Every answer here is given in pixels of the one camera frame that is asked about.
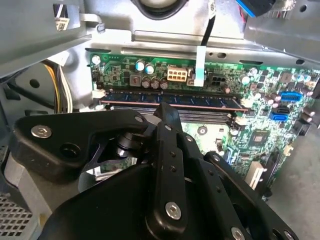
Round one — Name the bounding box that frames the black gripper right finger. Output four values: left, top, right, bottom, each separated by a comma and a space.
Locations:
178, 132, 300, 240

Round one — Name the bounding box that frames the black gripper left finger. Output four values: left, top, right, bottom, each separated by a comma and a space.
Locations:
11, 101, 189, 234

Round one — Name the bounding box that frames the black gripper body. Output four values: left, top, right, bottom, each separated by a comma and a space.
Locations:
39, 163, 226, 240

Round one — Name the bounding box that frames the RAM stick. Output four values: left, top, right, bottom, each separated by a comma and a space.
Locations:
101, 90, 249, 112

